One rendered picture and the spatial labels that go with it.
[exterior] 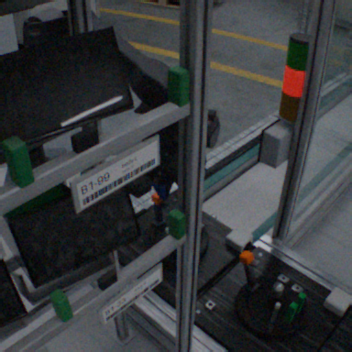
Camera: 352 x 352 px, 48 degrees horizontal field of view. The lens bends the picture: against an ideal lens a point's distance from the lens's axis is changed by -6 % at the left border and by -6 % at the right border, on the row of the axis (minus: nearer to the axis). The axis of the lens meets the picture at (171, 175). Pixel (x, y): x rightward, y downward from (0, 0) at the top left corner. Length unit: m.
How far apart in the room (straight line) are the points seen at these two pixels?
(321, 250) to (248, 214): 0.21
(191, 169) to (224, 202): 0.70
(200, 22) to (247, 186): 0.86
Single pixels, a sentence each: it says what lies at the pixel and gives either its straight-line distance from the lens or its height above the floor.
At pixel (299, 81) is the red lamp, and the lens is 0.75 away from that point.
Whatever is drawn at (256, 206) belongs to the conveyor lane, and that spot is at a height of 0.92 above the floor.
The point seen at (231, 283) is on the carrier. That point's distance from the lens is 0.85.
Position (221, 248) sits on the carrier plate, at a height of 0.97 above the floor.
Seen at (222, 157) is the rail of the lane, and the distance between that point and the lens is 1.18.
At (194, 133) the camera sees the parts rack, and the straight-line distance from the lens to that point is 0.38.
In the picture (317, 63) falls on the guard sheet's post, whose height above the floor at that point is 1.38.
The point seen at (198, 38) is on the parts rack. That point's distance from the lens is 0.34.
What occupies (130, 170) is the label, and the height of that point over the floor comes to 1.44.
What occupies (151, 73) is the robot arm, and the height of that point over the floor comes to 1.36.
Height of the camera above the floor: 1.64
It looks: 38 degrees down
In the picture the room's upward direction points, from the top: straight up
